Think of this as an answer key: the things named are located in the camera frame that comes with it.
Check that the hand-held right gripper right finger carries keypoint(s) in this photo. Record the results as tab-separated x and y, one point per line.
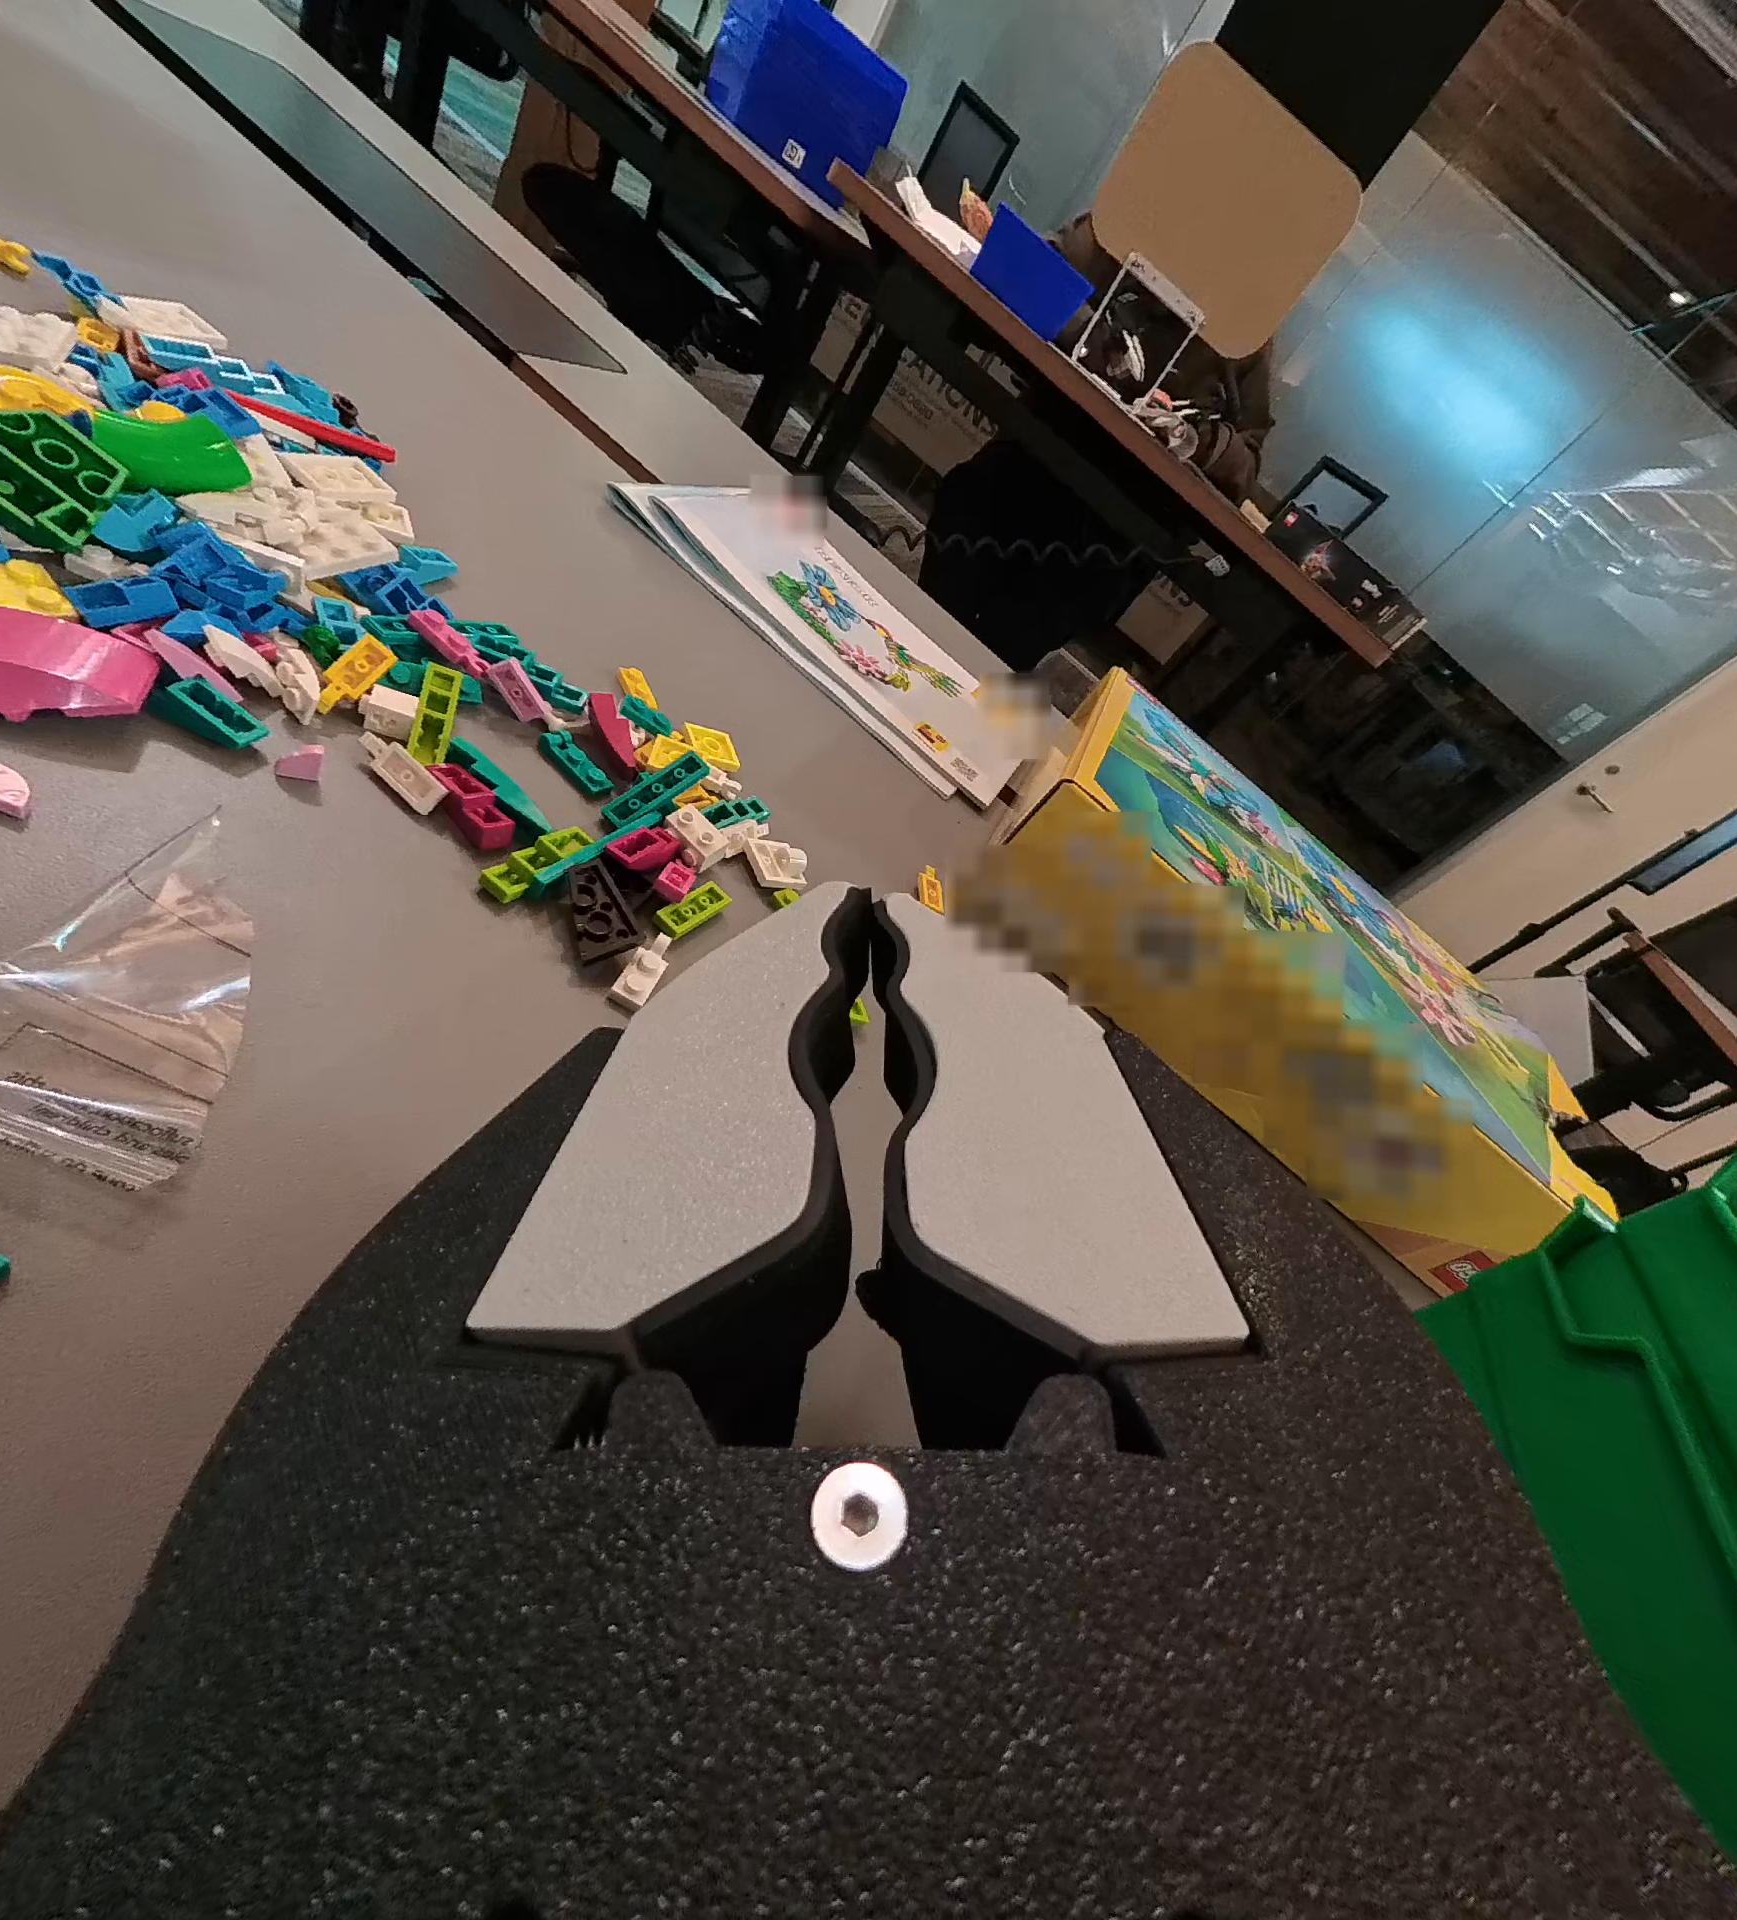
1062	1185

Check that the dark office desk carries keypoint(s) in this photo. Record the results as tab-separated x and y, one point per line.
1107	421
703	134

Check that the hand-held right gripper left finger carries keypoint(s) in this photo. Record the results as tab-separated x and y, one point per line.
688	1169

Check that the closed instruction booklet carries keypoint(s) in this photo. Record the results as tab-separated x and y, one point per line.
823	616

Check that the green plastic bin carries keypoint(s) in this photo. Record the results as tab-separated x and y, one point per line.
1676	1502

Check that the black chair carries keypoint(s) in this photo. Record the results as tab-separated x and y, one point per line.
1723	959

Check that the yellow lego box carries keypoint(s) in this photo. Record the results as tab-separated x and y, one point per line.
1257	855

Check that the blue crate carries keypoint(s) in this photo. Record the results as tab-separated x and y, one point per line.
1029	272
808	74

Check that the black picture frame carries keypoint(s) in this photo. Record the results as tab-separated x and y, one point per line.
966	142

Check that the pile of colourful lego bricks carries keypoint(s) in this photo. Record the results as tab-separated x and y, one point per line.
207	524

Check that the clear plastic bag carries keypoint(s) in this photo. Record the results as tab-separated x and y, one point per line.
90	1021

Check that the black panel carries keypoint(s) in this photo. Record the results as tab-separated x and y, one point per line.
1393	74

